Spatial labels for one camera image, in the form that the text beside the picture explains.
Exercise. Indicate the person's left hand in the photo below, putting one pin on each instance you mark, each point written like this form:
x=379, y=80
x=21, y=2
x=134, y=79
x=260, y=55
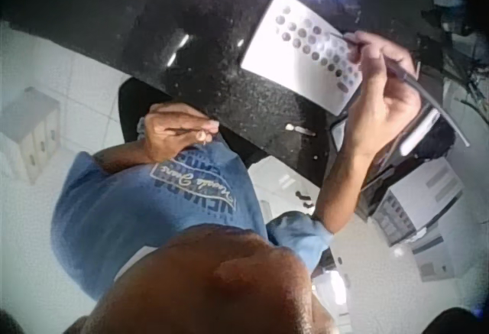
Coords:
x=172, y=135

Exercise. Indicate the person's right hand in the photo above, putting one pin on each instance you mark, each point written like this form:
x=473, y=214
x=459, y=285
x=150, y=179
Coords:
x=386, y=104

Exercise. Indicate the silver wrist watch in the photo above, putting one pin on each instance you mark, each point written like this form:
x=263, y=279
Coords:
x=141, y=127

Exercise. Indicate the small white applicator tool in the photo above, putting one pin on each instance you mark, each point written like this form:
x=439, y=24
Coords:
x=300, y=129

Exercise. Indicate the white card with grey dots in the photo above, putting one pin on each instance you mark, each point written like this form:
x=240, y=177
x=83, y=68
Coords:
x=282, y=55

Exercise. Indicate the small black floor object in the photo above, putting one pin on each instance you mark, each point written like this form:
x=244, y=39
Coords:
x=305, y=198

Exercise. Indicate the beige drawer unit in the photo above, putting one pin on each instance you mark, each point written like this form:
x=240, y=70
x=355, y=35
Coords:
x=30, y=131

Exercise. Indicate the white tube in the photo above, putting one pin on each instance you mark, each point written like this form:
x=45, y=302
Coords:
x=418, y=133

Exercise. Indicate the white drawer cabinet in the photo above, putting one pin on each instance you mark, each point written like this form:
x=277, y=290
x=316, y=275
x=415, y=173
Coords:
x=424, y=211

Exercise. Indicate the heap of dark equipment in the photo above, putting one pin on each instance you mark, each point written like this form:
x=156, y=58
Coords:
x=458, y=43

